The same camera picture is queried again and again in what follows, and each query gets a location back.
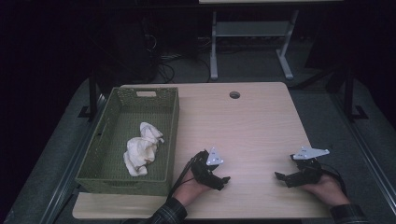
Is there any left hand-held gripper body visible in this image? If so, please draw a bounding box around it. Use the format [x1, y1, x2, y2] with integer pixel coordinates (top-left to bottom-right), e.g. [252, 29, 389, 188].
[190, 147, 225, 189]

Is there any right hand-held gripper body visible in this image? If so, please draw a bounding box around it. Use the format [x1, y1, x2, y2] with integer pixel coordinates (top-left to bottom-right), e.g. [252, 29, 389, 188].
[290, 146, 331, 189]

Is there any white bear-print cloth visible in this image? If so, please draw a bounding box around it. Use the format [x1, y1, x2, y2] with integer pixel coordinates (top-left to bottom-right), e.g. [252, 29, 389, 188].
[122, 121, 165, 177]

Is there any green woven plastic basket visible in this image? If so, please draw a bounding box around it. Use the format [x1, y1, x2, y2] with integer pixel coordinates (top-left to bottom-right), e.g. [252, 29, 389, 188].
[75, 86, 181, 197]

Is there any person's left hand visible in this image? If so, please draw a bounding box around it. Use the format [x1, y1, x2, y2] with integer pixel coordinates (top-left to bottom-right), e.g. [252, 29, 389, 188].
[172, 176, 213, 208]

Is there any person's right hand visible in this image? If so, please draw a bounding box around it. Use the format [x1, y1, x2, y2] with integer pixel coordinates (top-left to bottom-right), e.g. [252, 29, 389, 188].
[299, 173, 351, 207]

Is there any dark cabinet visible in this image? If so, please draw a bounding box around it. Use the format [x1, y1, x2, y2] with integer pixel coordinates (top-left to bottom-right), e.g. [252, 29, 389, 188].
[92, 12, 162, 86]

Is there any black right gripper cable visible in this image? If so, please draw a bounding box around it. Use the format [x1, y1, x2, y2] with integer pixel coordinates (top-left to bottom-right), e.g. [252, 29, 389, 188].
[319, 162, 348, 198]

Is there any aluminium rail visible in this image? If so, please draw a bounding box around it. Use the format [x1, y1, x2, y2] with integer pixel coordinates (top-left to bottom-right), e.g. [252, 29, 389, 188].
[38, 92, 109, 224]
[329, 92, 396, 217]

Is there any black metal post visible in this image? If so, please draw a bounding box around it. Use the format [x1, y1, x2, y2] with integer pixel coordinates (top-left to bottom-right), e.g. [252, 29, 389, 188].
[343, 65, 370, 123]
[77, 66, 101, 122]

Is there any bundle of floor cables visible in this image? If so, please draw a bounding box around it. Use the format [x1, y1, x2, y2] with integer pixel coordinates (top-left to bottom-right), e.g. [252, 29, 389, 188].
[156, 53, 213, 84]

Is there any grey metal table frame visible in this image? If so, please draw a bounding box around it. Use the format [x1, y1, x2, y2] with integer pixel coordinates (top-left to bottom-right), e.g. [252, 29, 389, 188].
[209, 9, 300, 81]

